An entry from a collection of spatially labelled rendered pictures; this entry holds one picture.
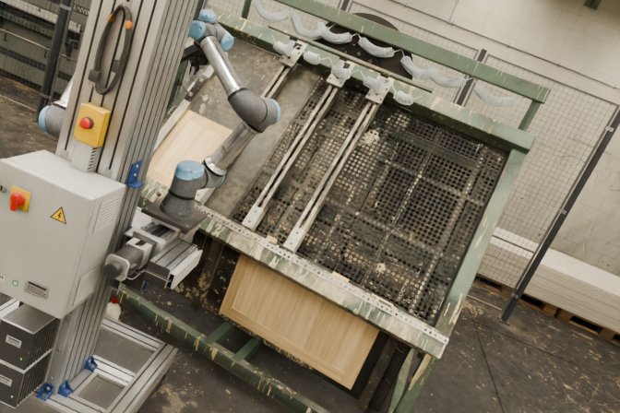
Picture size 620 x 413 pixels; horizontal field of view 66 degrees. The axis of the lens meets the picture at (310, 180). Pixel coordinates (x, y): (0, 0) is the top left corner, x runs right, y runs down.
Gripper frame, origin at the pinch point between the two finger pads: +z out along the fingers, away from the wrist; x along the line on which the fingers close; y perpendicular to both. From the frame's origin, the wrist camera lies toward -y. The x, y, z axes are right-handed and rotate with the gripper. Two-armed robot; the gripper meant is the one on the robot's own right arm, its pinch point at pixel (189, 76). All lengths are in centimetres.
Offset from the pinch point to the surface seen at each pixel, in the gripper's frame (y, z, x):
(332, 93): 86, 11, -22
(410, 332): 42, 39, -153
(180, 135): 14, 59, 14
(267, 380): 0, 110, -126
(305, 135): 61, 25, -35
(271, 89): 65, 27, 6
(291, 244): 22, 47, -83
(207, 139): 23, 53, 2
